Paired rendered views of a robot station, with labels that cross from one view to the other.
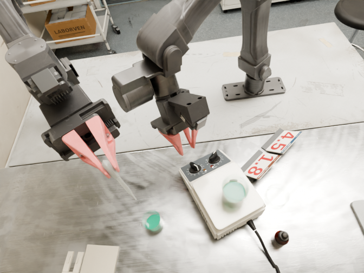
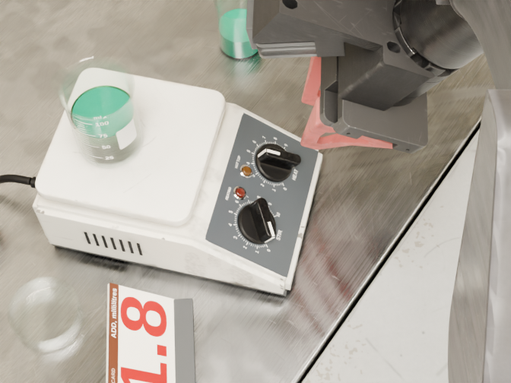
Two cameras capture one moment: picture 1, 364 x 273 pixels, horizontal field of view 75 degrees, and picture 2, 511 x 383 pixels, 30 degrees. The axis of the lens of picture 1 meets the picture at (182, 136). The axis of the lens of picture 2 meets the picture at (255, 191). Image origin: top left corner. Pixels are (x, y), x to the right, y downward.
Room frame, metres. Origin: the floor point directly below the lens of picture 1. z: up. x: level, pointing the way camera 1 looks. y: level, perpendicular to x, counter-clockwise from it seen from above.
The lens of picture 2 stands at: (0.46, -0.36, 1.59)
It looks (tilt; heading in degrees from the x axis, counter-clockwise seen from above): 60 degrees down; 122
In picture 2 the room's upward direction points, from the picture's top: 2 degrees counter-clockwise
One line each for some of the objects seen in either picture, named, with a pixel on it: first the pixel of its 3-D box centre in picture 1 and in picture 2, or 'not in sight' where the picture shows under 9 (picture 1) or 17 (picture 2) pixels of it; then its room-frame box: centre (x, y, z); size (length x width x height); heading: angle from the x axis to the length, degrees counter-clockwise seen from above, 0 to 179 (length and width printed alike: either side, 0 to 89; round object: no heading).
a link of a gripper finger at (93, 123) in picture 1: (93, 153); not in sight; (0.19, 0.13, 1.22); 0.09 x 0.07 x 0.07; 29
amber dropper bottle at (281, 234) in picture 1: (281, 238); not in sight; (0.07, -0.17, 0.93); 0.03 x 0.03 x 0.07
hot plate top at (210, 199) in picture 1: (227, 193); (132, 143); (0.17, -0.07, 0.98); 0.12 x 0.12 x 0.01; 17
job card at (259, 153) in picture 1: (259, 163); (151, 346); (0.25, -0.19, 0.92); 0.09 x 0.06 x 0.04; 124
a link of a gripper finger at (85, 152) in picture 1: (101, 147); not in sight; (0.19, 0.12, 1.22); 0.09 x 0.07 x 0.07; 29
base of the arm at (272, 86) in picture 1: (254, 81); not in sight; (0.53, -0.26, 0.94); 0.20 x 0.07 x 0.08; 86
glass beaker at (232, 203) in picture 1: (234, 193); (99, 113); (0.15, -0.08, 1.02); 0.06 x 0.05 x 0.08; 17
